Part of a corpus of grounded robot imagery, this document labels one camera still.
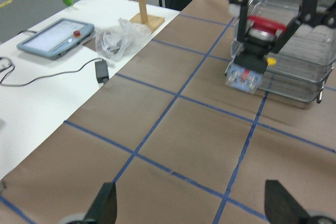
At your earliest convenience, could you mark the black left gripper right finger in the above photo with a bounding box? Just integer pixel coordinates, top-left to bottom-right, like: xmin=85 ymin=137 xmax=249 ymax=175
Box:
xmin=264 ymin=180 xmax=315 ymax=223

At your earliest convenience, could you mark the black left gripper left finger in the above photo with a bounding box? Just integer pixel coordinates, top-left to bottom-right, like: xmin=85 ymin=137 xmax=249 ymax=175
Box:
xmin=82 ymin=182 xmax=117 ymax=223

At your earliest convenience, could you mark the red emergency stop button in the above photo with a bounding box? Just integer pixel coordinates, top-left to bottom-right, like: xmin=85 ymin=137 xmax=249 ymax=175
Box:
xmin=226 ymin=15 xmax=286 ymax=94

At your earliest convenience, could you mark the brown paper table mat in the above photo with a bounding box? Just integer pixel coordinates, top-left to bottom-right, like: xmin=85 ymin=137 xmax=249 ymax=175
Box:
xmin=1 ymin=0 xmax=335 ymax=223

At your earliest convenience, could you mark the wooden mug tree stand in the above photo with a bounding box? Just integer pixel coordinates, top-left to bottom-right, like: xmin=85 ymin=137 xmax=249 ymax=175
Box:
xmin=130 ymin=0 xmax=165 ymax=33

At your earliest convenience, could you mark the black power adapter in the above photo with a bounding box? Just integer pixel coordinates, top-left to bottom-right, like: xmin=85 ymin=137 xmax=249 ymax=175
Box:
xmin=95 ymin=60 xmax=109 ymax=83

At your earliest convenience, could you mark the crumpled clear plastic bag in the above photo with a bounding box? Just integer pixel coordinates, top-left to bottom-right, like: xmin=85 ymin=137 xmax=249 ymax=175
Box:
xmin=95 ymin=18 xmax=152 ymax=61

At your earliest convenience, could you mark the grey teach pendant tablet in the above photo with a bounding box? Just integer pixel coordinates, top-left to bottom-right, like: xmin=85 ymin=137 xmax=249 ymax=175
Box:
xmin=17 ymin=18 xmax=95 ymax=60

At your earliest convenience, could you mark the black adapter cable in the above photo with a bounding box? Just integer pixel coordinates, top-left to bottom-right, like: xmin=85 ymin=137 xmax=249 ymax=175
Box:
xmin=0 ymin=56 xmax=103 ymax=87

